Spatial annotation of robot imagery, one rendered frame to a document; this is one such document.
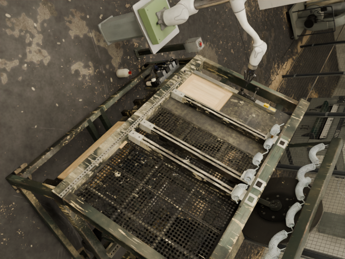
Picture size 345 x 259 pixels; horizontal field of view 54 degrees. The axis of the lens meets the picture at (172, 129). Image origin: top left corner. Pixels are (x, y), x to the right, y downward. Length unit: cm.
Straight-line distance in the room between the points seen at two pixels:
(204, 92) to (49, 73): 155
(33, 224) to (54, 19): 201
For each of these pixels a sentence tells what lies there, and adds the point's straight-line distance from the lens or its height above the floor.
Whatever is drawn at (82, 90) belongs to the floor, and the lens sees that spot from 378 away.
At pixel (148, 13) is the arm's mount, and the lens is 334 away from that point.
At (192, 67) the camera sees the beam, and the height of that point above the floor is 87.
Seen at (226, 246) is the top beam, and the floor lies 192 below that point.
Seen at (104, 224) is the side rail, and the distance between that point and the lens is 252.
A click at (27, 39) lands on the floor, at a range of 352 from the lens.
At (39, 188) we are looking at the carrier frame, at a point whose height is 60.
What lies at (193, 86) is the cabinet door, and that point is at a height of 98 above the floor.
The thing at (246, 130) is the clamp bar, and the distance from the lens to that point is 318.
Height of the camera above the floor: 309
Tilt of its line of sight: 40 degrees down
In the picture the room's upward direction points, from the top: 93 degrees clockwise
